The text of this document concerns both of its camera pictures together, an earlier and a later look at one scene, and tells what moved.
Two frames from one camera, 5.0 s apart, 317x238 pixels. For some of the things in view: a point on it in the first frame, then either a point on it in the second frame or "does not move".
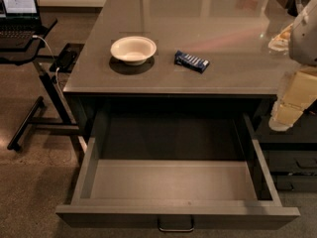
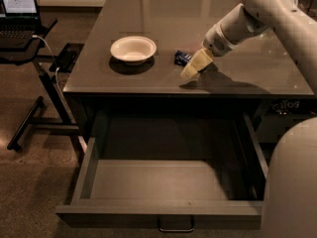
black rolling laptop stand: x=20 y=56 does not move
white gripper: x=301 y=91 → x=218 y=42
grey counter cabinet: x=183 y=49 does not move
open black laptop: x=20 y=20 does not move
